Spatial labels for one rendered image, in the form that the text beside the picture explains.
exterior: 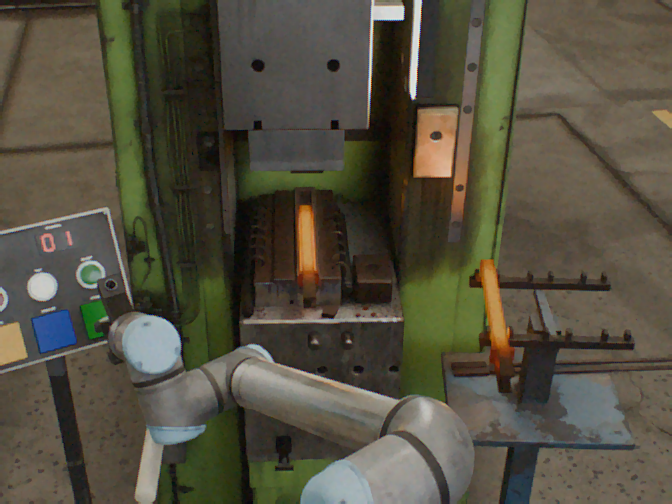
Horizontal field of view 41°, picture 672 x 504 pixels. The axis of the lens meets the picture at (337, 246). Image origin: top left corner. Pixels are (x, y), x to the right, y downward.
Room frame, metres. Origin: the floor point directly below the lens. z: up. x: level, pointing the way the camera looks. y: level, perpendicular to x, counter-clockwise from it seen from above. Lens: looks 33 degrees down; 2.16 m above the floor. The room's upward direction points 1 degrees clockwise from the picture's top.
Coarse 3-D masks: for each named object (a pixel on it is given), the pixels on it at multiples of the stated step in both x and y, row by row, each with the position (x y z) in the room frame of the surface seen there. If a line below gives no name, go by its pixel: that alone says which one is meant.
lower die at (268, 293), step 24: (288, 192) 2.10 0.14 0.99; (312, 192) 2.09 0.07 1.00; (264, 216) 1.99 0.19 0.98; (288, 216) 1.98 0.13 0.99; (288, 240) 1.86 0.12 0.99; (336, 240) 1.86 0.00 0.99; (288, 264) 1.75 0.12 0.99; (264, 288) 1.69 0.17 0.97; (288, 288) 1.69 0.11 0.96; (336, 288) 1.70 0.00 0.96
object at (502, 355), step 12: (480, 264) 1.71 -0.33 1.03; (492, 264) 1.70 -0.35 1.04; (492, 276) 1.65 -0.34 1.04; (492, 288) 1.60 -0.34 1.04; (492, 300) 1.56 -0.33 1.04; (492, 312) 1.51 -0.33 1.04; (492, 324) 1.47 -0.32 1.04; (504, 324) 1.47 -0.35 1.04; (492, 336) 1.44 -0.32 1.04; (504, 336) 1.43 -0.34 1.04; (492, 348) 1.39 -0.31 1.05; (504, 348) 1.38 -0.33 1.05; (492, 360) 1.38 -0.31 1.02; (504, 360) 1.34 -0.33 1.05; (504, 372) 1.31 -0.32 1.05; (504, 384) 1.30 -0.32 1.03
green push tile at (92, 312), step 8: (88, 304) 1.51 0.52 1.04; (96, 304) 1.52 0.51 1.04; (88, 312) 1.50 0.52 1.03; (96, 312) 1.51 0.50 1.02; (104, 312) 1.51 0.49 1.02; (88, 320) 1.49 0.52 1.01; (96, 320) 1.50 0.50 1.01; (88, 328) 1.49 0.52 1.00; (88, 336) 1.48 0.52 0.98; (96, 336) 1.48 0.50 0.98
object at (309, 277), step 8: (304, 208) 1.99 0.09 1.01; (304, 216) 1.95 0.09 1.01; (304, 224) 1.91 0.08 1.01; (304, 232) 1.87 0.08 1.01; (304, 240) 1.83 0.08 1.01; (312, 240) 1.83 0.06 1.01; (304, 248) 1.80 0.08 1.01; (312, 248) 1.80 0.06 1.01; (304, 256) 1.76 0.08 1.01; (312, 256) 1.76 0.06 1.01; (304, 264) 1.73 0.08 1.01; (312, 264) 1.73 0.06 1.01; (304, 272) 1.69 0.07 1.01; (312, 272) 1.69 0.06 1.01; (304, 280) 1.66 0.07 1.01; (312, 280) 1.66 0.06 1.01; (304, 288) 1.63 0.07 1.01; (312, 288) 1.63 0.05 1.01; (304, 296) 1.60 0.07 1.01; (312, 296) 1.60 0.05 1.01; (304, 304) 1.60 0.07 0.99; (312, 304) 1.60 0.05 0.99
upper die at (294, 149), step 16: (256, 128) 1.70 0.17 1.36; (336, 128) 1.71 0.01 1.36; (256, 144) 1.69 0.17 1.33; (272, 144) 1.69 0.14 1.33; (288, 144) 1.69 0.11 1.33; (304, 144) 1.70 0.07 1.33; (320, 144) 1.70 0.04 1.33; (336, 144) 1.70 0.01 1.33; (256, 160) 1.69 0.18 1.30; (272, 160) 1.69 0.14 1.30; (288, 160) 1.69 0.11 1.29; (304, 160) 1.70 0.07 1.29; (320, 160) 1.70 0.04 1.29; (336, 160) 1.70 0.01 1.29
